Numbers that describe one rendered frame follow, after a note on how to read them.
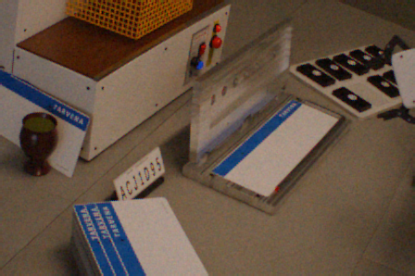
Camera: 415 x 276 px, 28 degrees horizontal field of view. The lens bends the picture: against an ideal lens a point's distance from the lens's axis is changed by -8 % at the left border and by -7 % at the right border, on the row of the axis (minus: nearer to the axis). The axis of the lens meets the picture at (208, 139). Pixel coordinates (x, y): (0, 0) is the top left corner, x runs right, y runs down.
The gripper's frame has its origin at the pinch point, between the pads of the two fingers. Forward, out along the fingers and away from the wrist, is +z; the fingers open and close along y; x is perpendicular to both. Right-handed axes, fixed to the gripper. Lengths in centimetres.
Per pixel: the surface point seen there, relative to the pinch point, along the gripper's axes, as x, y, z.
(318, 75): 60, -14, 36
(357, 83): 68, -10, 29
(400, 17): 237, -55, 61
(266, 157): 18.9, 4.5, 35.6
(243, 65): 17.7, -15.4, 34.6
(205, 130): 3.9, -3.1, 39.2
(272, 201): 7.5, 13.8, 30.4
